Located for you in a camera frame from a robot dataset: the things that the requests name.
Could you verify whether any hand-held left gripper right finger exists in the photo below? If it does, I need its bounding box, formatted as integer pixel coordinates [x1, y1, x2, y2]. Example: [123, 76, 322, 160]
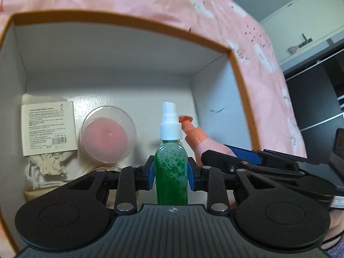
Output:
[187, 157, 272, 213]

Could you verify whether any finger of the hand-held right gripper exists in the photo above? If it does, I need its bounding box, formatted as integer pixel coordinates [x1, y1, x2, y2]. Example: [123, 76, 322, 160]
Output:
[224, 144, 300, 166]
[201, 149, 300, 180]

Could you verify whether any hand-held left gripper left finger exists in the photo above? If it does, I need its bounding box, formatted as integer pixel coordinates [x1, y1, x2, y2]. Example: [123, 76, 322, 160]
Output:
[66, 156, 156, 213]

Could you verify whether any green spray bottle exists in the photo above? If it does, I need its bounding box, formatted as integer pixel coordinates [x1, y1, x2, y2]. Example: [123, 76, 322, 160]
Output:
[154, 101, 189, 205]

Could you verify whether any pink pump bottle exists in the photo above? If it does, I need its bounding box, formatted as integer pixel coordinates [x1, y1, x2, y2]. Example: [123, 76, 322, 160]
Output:
[178, 115, 238, 210]

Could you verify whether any clear cup with pink candle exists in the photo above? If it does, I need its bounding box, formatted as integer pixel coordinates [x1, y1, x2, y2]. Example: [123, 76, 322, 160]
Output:
[78, 105, 137, 164]

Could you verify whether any orange cardboard box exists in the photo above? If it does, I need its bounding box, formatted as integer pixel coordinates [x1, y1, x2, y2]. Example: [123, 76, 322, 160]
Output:
[0, 12, 256, 258]

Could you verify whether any black wardrobe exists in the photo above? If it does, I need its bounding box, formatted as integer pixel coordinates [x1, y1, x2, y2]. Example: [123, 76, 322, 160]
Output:
[279, 43, 344, 162]

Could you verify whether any white door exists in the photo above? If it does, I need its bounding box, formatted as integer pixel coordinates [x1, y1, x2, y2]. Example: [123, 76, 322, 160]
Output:
[259, 0, 344, 65]

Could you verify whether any pink printed blanket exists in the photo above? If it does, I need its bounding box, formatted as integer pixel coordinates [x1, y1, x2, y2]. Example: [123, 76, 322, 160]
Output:
[0, 0, 308, 159]

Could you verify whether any black door handle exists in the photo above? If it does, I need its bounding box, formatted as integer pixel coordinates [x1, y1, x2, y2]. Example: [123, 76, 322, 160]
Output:
[299, 34, 313, 47]

